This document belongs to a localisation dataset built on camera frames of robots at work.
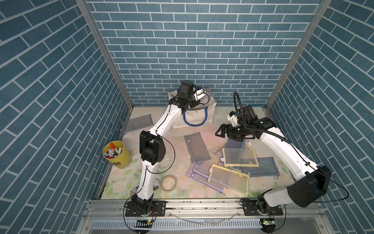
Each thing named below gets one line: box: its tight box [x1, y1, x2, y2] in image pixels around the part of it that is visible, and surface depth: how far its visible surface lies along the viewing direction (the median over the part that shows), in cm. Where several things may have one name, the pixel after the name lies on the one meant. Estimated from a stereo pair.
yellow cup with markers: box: [102, 140, 131, 169], surface depth 82 cm
